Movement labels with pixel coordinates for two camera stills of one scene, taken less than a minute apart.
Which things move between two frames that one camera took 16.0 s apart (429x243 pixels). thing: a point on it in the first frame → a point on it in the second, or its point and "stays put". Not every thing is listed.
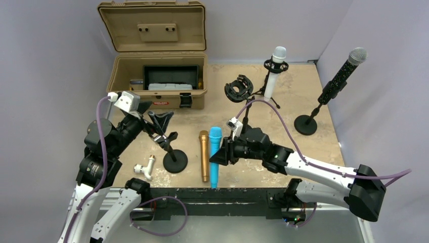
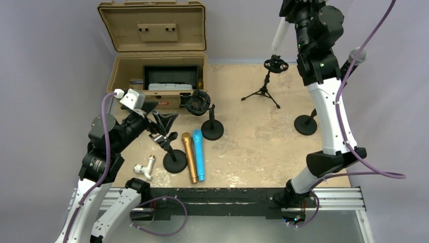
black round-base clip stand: [176, 161] stays put
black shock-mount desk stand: [241, 89] → [197, 105]
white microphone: [279, 55] → [281, 32]
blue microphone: [215, 135] → [198, 137]
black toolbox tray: [171, 73] stays put
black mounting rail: [245, 203] stays put
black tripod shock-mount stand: [272, 68] stays put
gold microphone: [204, 136] → [186, 139]
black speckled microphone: [356, 56] stays put
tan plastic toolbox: [160, 57] stays put
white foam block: [169, 86] stays put
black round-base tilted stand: [307, 125] stays put
